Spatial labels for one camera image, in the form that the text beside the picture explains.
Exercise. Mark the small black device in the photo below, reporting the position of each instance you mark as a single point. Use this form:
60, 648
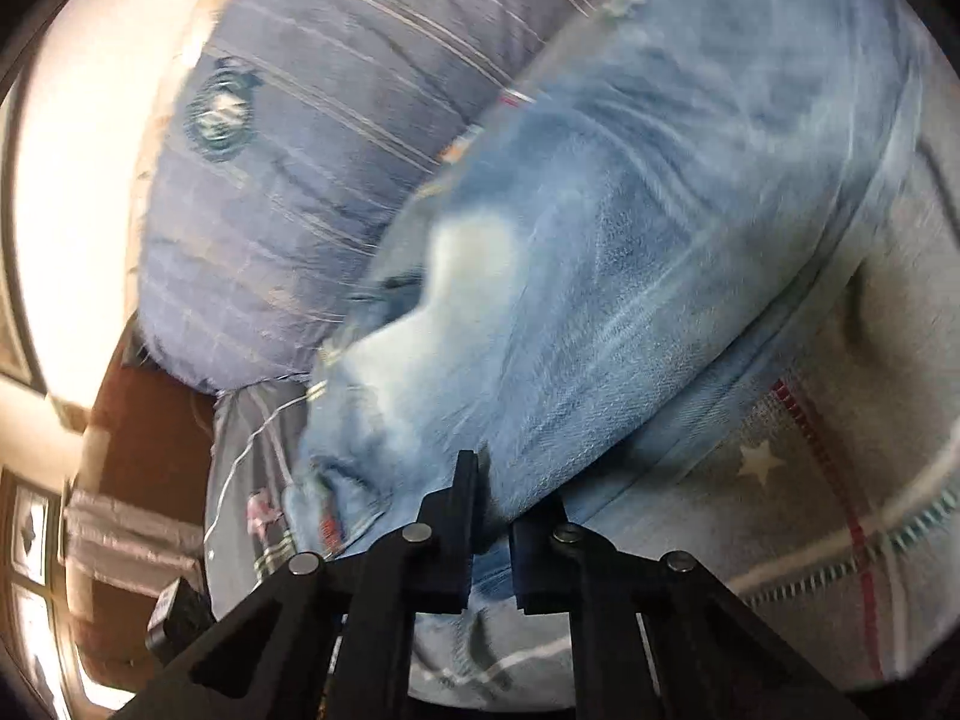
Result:
176, 615

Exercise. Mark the brown wooden furniture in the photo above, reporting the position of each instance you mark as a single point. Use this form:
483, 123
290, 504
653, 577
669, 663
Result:
142, 435

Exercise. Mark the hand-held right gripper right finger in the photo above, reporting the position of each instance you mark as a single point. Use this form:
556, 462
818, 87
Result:
536, 570

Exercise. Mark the window with wooden frame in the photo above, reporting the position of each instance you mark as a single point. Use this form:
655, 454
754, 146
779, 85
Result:
34, 585

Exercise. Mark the grey star-printed bedsheet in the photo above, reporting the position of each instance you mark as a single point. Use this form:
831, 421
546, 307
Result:
847, 420

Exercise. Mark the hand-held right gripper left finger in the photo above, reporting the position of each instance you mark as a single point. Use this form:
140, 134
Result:
442, 555

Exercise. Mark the grey plaid pillow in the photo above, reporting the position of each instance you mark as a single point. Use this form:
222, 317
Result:
322, 127

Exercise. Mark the white folded cloth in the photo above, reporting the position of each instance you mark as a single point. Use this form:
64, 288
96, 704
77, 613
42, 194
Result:
127, 540

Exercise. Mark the blue denim jeans pants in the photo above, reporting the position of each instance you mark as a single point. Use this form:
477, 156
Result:
637, 277

